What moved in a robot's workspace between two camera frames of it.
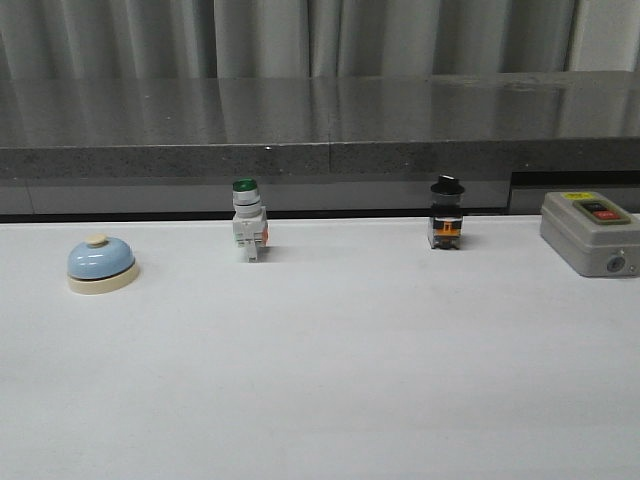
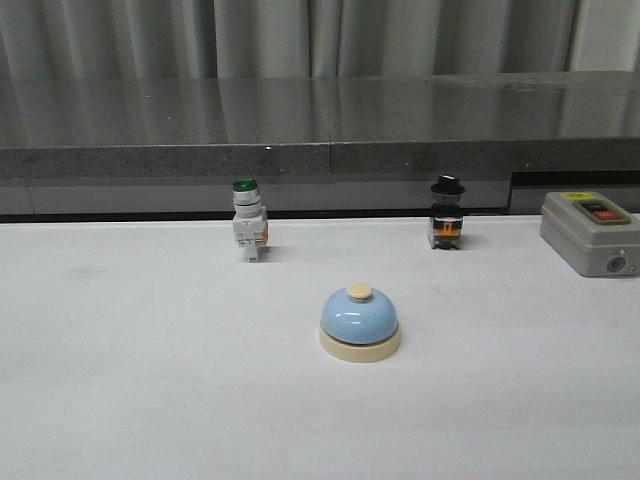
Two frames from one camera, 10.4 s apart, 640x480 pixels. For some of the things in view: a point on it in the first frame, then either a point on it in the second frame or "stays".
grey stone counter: x=363 y=144 stays
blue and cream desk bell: x=102 y=265 -> x=359 y=325
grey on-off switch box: x=595 y=234 stays
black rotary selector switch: x=445 y=226 stays
